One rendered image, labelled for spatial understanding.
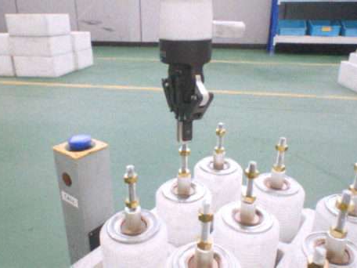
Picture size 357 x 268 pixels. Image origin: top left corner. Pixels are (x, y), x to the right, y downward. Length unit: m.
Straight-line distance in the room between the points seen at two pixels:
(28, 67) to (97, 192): 2.62
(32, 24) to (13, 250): 2.40
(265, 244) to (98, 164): 0.30
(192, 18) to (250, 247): 0.31
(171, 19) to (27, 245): 0.66
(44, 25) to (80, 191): 2.52
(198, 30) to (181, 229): 0.31
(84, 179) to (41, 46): 2.55
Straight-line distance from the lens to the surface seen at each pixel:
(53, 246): 0.85
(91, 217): 0.59
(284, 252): 0.55
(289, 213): 0.56
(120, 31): 5.84
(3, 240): 0.92
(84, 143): 0.54
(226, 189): 0.59
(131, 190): 0.42
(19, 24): 3.12
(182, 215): 0.50
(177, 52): 0.42
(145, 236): 0.43
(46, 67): 3.05
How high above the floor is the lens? 0.53
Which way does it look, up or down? 21 degrees down
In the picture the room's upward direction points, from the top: straight up
